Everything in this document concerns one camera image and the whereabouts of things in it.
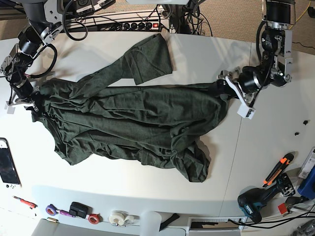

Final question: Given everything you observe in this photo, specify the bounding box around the dark green t-shirt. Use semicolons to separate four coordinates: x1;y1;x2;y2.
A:
31;34;229;182

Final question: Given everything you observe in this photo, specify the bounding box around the clear tape dispenser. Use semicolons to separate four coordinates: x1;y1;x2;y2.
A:
108;210;140;227

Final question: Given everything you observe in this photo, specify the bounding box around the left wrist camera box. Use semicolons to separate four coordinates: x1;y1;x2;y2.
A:
237;103;255;119

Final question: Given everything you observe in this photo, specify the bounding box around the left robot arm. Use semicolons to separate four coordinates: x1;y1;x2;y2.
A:
209;0;296;108

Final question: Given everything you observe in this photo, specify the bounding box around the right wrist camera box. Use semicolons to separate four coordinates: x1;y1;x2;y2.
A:
5;101;17;115

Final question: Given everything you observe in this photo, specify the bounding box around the red tape roll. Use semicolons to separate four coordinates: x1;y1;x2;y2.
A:
88;214;101;225

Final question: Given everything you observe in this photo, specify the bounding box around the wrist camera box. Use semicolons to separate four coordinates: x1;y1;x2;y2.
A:
237;103;255;119
5;101;17;115

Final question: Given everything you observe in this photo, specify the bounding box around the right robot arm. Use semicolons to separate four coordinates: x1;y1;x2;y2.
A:
0;0;64;112

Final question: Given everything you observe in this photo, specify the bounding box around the blue box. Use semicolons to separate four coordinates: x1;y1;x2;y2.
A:
297;167;315;200

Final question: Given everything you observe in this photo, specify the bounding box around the white translucent cup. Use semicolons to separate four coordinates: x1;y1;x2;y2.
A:
140;211;162;236

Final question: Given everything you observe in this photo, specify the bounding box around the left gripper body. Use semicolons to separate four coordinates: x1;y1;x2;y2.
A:
218;66;261;108

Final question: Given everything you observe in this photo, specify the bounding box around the orange black utility knife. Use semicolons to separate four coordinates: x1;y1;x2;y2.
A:
262;153;294;188

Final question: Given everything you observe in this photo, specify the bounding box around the white power strip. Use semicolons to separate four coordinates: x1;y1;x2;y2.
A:
66;8;172;32

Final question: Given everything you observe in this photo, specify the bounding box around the teal black cordless drill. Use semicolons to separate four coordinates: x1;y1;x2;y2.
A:
237;173;296;224

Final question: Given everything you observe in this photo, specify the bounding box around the purple tape roll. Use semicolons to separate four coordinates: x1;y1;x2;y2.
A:
46;204;58;216

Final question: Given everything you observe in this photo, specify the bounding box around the red handled screwdriver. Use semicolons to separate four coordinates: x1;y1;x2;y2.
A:
13;196;37;209

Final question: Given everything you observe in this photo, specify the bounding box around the black action camera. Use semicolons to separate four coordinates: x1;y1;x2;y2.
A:
69;202;89;218

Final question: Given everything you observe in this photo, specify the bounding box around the black tablet with white frame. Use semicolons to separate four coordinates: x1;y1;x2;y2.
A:
0;138;22;189

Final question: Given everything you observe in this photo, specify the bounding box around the yellow cable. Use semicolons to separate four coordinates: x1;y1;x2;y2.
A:
281;4;311;48

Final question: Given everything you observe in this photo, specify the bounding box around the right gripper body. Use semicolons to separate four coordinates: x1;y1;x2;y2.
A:
7;78;39;111

